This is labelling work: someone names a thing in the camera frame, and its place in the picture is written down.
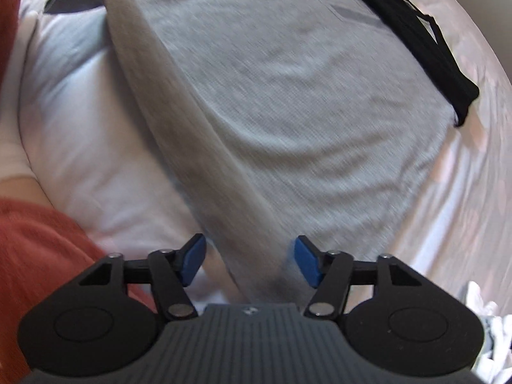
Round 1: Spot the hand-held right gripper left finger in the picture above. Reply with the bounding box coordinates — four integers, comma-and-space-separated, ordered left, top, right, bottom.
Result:
78, 233, 207, 321

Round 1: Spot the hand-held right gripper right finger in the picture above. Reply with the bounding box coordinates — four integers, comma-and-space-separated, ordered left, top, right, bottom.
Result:
294, 235, 422, 316

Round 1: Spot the white light-blue garment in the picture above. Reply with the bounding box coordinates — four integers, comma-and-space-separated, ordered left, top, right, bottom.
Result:
464, 280, 512, 384

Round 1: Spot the bed with pink dotted sheet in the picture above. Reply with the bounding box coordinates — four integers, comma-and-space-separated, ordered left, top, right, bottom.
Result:
0, 0, 512, 369

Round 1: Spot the person's red knit clothing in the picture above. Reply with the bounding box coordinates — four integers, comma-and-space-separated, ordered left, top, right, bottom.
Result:
0, 0, 161, 372

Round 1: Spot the grey shirt with black sleeves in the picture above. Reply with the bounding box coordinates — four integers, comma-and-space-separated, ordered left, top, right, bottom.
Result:
44, 0, 480, 308

